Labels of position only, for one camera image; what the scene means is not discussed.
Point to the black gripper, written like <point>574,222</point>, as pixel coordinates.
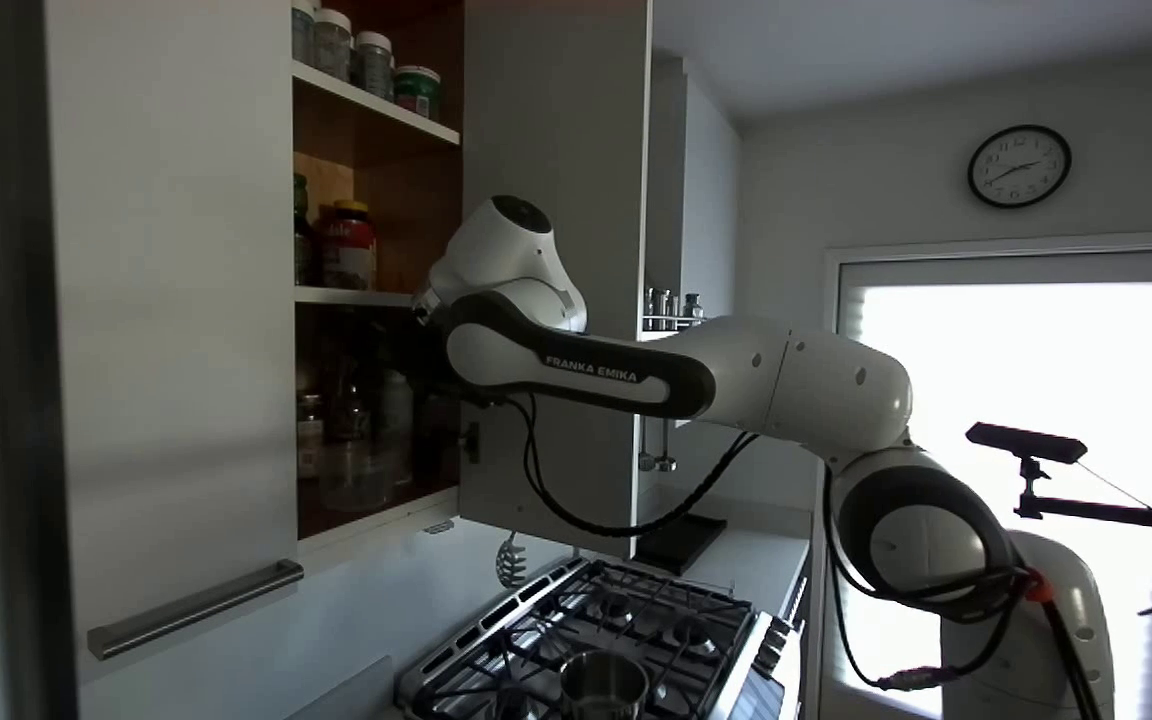
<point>428,355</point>

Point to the white hinged cupboard door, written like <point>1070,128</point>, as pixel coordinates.
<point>550,133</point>

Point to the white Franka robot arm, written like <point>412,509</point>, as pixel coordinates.
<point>801,381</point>

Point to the wooden cupboard with shelves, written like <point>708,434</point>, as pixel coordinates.
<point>401,227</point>

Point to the white squeeze bottle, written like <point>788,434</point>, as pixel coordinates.
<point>396,427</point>

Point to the red label jar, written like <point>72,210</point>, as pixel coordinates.
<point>345,244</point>

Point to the small bottle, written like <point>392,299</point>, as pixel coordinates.
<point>308,443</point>

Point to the dark bottle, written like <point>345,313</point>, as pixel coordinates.
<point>303,242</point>

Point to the hanging slotted spoon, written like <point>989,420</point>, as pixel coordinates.
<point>513,562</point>

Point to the green lid jar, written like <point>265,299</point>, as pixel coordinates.
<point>417,89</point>

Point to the storage jar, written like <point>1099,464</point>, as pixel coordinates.
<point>372,67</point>
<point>303,28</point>
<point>333,43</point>

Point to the black flat mat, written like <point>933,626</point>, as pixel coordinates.
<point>680,544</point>

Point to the black gas stove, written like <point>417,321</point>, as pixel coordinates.
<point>657,622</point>

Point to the steel saucepan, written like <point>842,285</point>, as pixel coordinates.
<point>603,687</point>

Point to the dark grey tall panel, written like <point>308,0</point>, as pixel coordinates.
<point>3,403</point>

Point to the window with white blind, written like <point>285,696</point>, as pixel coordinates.
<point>921,363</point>

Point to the black camera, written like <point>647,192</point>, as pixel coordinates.
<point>1023,443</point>

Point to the round wall clock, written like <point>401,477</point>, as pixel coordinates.
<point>1017,167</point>

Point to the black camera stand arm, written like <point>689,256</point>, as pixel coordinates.
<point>1109,509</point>

